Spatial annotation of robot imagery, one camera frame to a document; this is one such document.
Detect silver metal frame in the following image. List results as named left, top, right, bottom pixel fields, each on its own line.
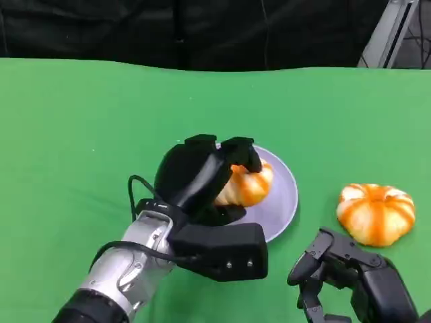
left=356, top=0, right=422, bottom=69

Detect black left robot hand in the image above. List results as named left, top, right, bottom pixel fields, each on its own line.
left=153, top=133, right=263, bottom=227

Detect green table cloth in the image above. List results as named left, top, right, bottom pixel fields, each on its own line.
left=0, top=57, right=431, bottom=323

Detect orange and white bread roll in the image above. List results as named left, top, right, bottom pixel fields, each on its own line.
left=336, top=183, right=416, bottom=248
left=215, top=158, right=274, bottom=207

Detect lilac plate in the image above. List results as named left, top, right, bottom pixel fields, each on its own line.
left=215, top=143, right=299, bottom=244

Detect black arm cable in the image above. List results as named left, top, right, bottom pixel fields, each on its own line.
left=127, top=174, right=159, bottom=221
left=88, top=240, right=203, bottom=274

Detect black backdrop curtain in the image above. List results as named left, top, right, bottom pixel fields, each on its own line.
left=0, top=0, right=391, bottom=72

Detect black background cables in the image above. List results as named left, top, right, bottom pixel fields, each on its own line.
left=405, top=0, right=431, bottom=70

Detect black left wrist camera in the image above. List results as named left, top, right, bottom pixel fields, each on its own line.
left=167, top=222, right=269, bottom=282

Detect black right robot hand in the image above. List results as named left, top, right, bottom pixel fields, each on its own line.
left=287, top=227, right=422, bottom=323

